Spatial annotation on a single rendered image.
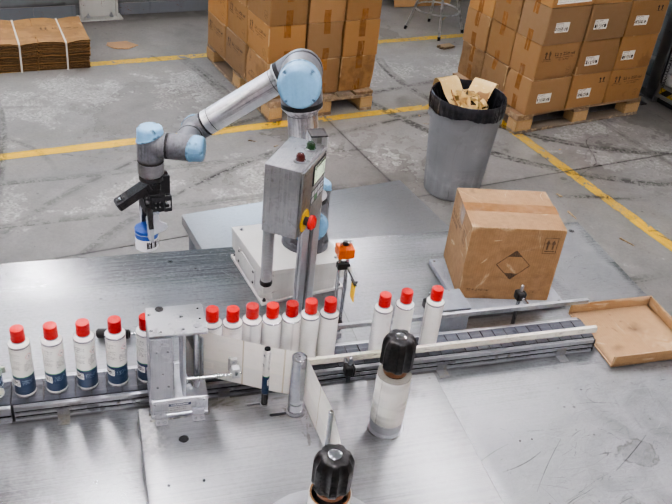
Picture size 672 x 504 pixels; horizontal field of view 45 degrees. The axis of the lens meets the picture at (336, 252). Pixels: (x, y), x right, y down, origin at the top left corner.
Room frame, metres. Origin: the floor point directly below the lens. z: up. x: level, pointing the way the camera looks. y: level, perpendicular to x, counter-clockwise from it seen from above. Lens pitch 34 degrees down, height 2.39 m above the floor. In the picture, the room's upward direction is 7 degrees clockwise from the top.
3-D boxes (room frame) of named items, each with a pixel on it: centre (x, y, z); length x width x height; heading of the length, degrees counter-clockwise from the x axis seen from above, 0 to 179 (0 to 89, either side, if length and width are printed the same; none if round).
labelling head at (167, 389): (1.51, 0.36, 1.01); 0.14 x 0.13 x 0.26; 109
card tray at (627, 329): (2.06, -0.95, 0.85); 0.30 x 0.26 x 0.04; 109
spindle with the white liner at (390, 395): (1.50, -0.17, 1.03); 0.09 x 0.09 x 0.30
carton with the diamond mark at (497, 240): (2.26, -0.53, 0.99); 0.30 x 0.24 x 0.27; 98
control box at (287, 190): (1.78, 0.12, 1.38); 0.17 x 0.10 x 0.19; 164
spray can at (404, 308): (1.81, -0.21, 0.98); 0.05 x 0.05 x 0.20
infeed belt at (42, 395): (1.73, -0.01, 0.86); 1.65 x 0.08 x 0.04; 109
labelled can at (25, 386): (1.47, 0.73, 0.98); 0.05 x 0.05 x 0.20
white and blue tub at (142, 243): (2.07, 0.58, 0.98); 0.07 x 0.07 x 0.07
